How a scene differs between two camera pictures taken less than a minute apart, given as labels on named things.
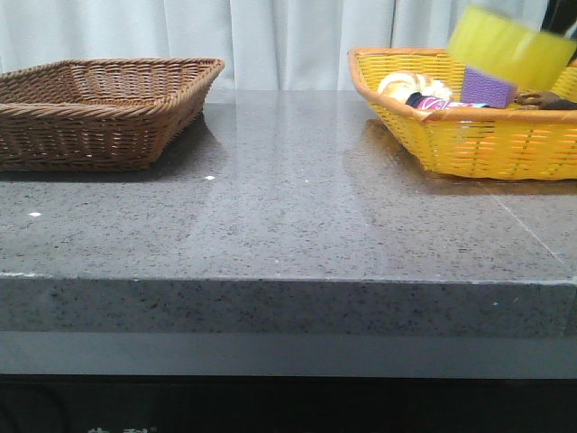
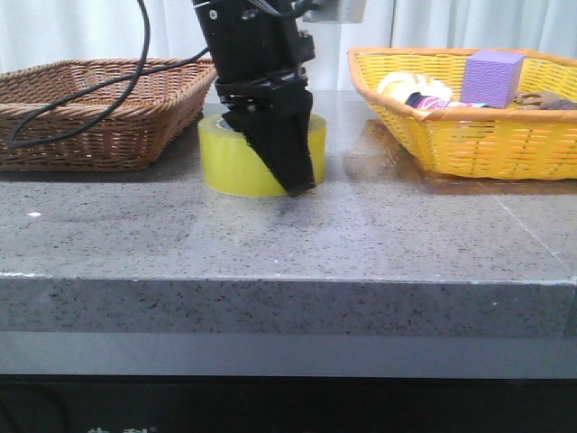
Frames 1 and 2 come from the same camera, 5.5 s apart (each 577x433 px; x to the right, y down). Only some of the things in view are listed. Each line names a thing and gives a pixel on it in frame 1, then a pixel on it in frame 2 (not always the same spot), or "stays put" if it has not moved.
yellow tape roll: [509, 43] to [228, 161]
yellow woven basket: [507, 143] stays put
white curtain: [264, 45] stays put
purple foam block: [481, 89] stays put
